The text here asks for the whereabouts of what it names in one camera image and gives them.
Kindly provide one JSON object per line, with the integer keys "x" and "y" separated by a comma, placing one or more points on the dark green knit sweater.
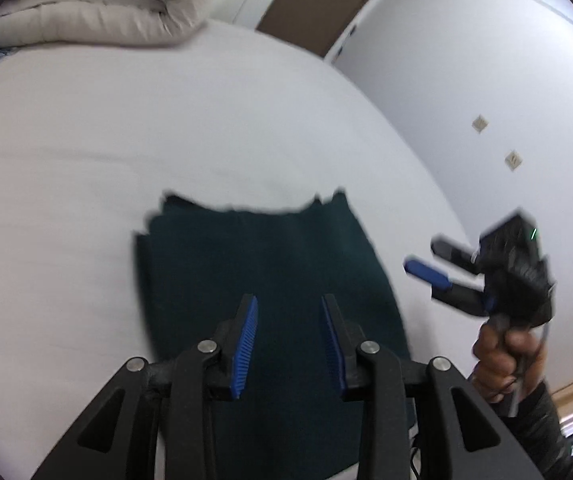
{"x": 276, "y": 260}

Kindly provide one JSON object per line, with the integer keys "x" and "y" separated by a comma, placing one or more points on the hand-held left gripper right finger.
{"x": 334, "y": 345}

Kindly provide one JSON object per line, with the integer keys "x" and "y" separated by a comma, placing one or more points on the folded beige duvet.
{"x": 91, "y": 5}

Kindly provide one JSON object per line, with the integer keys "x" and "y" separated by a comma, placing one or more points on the brown wooden door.
{"x": 326, "y": 0}

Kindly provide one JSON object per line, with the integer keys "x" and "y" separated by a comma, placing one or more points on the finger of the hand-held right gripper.
{"x": 426, "y": 272}
{"x": 454, "y": 255}

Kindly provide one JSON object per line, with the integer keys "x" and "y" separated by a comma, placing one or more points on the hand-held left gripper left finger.
{"x": 246, "y": 345}

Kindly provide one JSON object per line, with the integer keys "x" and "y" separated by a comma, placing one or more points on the person's right forearm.
{"x": 536, "y": 440}

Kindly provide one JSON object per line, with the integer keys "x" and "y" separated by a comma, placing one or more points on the beige wall socket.
{"x": 514, "y": 159}
{"x": 479, "y": 123}

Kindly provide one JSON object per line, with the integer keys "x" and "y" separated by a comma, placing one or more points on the white bed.
{"x": 116, "y": 135}

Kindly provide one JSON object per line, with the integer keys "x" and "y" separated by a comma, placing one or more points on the person's right hand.
{"x": 506, "y": 360}

